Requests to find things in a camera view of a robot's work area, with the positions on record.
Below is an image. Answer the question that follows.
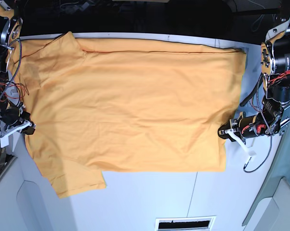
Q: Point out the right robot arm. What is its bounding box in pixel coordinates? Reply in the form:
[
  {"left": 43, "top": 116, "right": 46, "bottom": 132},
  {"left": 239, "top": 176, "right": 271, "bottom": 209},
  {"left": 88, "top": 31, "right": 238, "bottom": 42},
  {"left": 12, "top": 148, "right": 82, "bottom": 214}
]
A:
[{"left": 0, "top": 0, "right": 35, "bottom": 136}]

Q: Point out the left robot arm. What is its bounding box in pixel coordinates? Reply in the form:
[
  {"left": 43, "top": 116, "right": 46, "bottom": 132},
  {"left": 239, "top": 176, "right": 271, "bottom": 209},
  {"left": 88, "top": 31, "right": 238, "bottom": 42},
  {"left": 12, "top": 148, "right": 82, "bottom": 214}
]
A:
[{"left": 218, "top": 0, "right": 290, "bottom": 141}]

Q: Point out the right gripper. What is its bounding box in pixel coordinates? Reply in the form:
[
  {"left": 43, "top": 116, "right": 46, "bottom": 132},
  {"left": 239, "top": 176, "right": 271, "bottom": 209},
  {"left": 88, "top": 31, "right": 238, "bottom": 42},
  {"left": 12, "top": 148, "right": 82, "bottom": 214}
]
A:
[{"left": 0, "top": 108, "right": 35, "bottom": 135}]

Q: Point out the white bin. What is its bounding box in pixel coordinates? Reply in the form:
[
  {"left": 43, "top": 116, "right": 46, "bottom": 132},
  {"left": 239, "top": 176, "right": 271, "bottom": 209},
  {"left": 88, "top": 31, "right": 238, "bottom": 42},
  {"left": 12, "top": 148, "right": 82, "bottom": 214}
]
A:
[
  {"left": 244, "top": 178, "right": 290, "bottom": 231},
  {"left": 0, "top": 154, "right": 78, "bottom": 231}
]

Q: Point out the orange wire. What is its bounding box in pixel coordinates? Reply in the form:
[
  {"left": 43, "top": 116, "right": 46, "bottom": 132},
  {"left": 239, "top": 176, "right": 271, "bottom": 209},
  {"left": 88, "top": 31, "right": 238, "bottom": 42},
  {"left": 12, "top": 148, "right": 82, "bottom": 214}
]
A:
[{"left": 0, "top": 72, "right": 31, "bottom": 99}]

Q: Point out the white bin left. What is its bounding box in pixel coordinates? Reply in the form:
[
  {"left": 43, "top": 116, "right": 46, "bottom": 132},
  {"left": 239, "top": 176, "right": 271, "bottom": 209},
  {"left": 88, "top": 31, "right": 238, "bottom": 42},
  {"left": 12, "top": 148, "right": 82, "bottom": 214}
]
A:
[{"left": 0, "top": 154, "right": 78, "bottom": 231}]

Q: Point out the white bin right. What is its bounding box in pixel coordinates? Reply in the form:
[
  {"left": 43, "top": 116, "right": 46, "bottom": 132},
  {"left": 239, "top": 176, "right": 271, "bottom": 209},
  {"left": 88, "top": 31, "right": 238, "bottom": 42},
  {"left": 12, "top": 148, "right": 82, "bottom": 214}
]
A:
[{"left": 244, "top": 178, "right": 290, "bottom": 231}]

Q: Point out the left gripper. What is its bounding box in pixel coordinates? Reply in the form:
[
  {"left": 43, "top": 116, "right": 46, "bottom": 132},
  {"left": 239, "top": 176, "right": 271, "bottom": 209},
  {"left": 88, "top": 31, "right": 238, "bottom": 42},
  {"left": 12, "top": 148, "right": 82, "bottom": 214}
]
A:
[{"left": 218, "top": 112, "right": 270, "bottom": 140}]

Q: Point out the yellow t-shirt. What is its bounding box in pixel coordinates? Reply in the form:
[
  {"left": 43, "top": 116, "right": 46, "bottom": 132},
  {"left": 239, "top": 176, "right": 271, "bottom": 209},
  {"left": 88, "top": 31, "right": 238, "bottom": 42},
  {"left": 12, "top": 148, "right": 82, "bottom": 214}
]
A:
[{"left": 12, "top": 32, "right": 246, "bottom": 198}]

